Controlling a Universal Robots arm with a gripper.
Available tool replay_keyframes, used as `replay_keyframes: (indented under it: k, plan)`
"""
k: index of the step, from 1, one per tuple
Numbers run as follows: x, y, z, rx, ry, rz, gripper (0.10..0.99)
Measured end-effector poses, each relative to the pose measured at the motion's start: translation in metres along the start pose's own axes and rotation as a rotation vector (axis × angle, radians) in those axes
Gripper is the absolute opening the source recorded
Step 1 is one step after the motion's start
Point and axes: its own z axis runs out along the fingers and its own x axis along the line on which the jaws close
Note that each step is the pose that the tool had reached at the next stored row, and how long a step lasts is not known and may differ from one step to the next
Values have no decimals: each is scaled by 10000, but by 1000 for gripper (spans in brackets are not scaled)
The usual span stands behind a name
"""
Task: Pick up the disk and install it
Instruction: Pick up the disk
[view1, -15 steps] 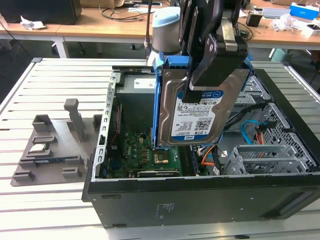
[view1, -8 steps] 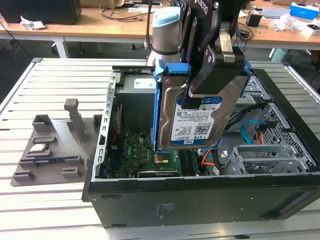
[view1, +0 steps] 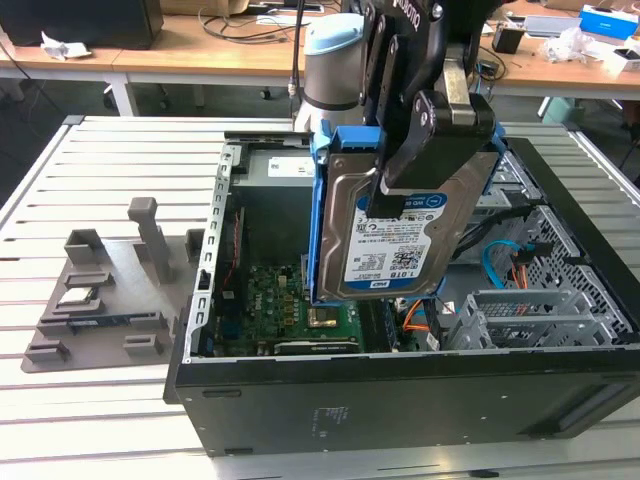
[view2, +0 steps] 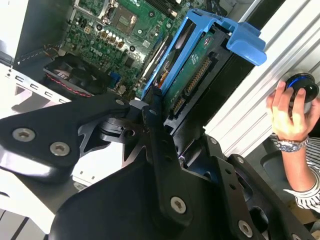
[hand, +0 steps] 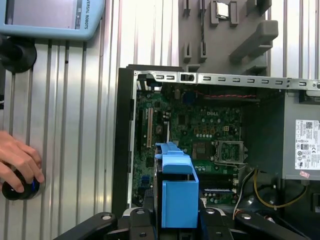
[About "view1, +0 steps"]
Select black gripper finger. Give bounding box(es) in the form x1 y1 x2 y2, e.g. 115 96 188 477
367 44 497 220
359 14 404 132

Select hard disk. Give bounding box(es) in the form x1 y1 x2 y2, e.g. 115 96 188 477
307 124 509 306

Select silver disk bay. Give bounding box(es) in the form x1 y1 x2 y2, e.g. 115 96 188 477
446 287 599 352

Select grey laptop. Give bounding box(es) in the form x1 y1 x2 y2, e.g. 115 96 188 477
522 13 582 37

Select wooden desk white legs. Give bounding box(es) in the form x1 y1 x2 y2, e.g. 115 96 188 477
0 9 351 119
477 0 640 104

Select silver power supply unit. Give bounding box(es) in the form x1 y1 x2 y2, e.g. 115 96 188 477
238 145 321 191

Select clear plastic bag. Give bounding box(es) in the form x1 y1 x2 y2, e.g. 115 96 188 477
539 25 604 65

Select silver metal drive cage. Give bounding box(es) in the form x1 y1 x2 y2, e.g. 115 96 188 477
519 203 632 347

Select blue white carton box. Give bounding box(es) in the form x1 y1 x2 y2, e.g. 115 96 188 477
578 3 640 42

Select small white box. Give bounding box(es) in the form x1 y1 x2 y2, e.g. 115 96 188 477
598 45 640 74

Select CPU socket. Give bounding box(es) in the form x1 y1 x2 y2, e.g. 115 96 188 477
304 303 359 334

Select black case fan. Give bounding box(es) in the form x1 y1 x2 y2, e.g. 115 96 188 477
218 205 249 321

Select green motherboard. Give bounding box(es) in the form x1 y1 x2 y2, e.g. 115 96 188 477
214 262 416 356

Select black graphics card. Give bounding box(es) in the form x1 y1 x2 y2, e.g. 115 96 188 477
256 337 361 358

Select open black PC case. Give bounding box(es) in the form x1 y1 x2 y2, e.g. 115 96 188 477
163 128 640 459

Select black computer case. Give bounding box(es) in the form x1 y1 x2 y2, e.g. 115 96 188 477
0 0 165 51

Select crumpled white paper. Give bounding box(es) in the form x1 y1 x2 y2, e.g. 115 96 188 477
39 30 94 62

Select grey parts rack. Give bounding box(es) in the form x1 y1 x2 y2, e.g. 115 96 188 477
20 196 206 375

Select silver CPU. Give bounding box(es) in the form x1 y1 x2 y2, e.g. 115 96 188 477
57 287 97 305

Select blue RAM stick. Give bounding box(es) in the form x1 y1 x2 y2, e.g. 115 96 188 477
67 318 121 330

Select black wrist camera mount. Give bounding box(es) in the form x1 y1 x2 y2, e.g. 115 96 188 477
442 0 507 49

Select black hanging arm cable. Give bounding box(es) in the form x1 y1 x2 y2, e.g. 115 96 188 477
287 0 309 126

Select black cable bundle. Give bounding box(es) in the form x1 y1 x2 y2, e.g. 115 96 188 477
449 199 547 264

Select blue flat data wire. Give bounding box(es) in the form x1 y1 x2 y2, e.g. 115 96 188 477
480 238 554 292

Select orange-red data wire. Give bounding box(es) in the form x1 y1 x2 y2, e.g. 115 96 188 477
402 299 432 335

